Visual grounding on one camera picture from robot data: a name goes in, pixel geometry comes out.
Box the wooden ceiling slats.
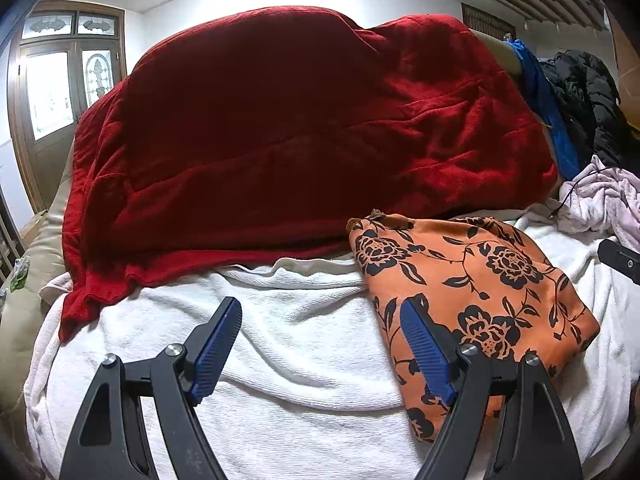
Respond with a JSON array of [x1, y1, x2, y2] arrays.
[[472, 0, 608, 31]]

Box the white towel blanket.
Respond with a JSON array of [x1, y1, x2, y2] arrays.
[[22, 205, 640, 480]]

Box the orange floral shirt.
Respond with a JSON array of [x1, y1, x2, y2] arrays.
[[347, 214, 601, 445]]

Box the blue jacket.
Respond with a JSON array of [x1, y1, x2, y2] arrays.
[[507, 38, 581, 181]]

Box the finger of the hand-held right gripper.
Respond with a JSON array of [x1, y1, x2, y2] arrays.
[[597, 238, 640, 286]]

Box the wooden railing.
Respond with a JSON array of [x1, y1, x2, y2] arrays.
[[0, 195, 23, 281]]

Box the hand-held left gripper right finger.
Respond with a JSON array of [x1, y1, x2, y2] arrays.
[[399, 296, 583, 480]]

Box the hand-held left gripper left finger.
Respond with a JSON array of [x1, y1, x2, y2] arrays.
[[59, 296, 243, 480]]

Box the beige sofa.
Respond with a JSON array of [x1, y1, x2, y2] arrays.
[[0, 30, 556, 421]]

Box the pink fleece garment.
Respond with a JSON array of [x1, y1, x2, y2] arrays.
[[557, 154, 640, 251]]

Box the green packet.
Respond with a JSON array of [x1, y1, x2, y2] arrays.
[[9, 256, 31, 292]]

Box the black cord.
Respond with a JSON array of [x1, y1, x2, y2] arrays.
[[549, 167, 608, 218]]

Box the black puffer jacket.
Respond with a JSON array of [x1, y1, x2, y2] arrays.
[[540, 49, 633, 171]]

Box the red blanket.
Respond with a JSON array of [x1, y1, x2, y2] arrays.
[[59, 6, 560, 343]]

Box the wooden glass-panel door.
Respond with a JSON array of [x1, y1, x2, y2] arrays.
[[7, 1, 127, 213]]

